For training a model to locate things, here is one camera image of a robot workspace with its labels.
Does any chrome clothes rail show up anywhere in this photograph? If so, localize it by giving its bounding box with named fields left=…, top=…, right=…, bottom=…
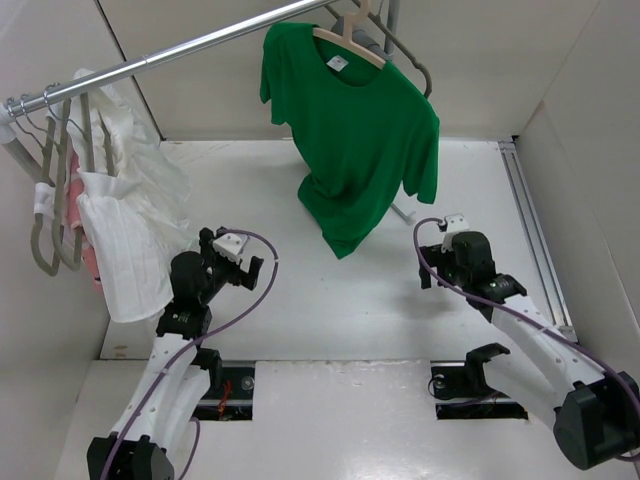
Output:
left=1, top=0, right=332, bottom=127

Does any green t shirt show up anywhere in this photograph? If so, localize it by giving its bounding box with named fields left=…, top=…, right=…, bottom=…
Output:
left=260, top=22, right=440, bottom=259

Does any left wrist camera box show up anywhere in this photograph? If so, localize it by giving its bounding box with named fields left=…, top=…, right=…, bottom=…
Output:
left=212, top=233, right=249, bottom=264

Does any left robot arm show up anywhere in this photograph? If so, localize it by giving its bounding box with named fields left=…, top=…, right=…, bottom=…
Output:
left=86, top=228, right=264, bottom=479

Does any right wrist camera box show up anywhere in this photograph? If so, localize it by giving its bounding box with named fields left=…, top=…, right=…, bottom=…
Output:
left=439, top=213, right=470, bottom=253

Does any grey empty hanger outer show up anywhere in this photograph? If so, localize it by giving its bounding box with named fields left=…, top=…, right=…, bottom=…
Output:
left=14, top=94, right=61, bottom=277

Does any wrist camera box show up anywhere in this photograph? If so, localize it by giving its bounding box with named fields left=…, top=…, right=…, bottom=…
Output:
left=212, top=233, right=249, bottom=264
left=439, top=213, right=470, bottom=253

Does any white garment on rack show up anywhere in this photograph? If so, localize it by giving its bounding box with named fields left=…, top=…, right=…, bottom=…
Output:
left=67, top=85, right=195, bottom=323

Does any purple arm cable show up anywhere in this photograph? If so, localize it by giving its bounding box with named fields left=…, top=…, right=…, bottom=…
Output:
left=412, top=217, right=640, bottom=461
left=99, top=228, right=281, bottom=480

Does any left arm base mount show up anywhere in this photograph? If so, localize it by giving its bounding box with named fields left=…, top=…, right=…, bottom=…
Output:
left=194, top=361, right=256, bottom=422

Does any grey empty hanger inner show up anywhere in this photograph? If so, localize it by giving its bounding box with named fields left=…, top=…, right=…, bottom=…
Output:
left=48, top=100, right=83, bottom=272

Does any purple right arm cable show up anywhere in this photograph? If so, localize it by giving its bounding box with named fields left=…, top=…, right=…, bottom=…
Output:
left=412, top=217, right=640, bottom=461

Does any beige plastic hanger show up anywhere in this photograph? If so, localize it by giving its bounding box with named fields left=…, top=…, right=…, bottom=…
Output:
left=313, top=0, right=386, bottom=69

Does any grey hanger with cloth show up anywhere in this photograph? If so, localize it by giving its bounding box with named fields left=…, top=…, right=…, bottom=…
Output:
left=324, top=1, right=433, bottom=99

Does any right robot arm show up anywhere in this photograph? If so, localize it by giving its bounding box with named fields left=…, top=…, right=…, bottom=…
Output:
left=414, top=215, right=639, bottom=470

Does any grey pleated cloth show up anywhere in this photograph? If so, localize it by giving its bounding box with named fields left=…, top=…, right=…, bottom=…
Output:
left=330, top=16, right=391, bottom=61

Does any white rack upright pole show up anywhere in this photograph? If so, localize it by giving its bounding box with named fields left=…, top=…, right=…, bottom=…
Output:
left=1, top=124, right=41, bottom=183

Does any grey empty hanger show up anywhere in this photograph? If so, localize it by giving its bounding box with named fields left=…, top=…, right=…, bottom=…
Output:
left=48, top=100, right=83, bottom=272
left=14, top=94, right=61, bottom=277

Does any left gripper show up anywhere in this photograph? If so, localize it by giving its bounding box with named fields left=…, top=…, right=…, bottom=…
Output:
left=197, top=229, right=261, bottom=305

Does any aluminium rail on table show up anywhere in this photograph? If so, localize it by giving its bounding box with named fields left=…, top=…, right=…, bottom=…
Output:
left=498, top=140, right=575, bottom=336

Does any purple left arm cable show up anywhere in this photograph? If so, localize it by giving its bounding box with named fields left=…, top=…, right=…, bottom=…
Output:
left=99, top=228, right=281, bottom=480

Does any pink patterned garment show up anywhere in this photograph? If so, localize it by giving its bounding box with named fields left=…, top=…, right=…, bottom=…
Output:
left=66, top=150, right=102, bottom=292

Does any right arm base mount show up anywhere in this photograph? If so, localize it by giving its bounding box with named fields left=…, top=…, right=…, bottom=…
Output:
left=427, top=343, right=529, bottom=421

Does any white rack base foot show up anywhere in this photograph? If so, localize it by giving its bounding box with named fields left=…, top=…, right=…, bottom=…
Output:
left=391, top=201, right=416, bottom=225

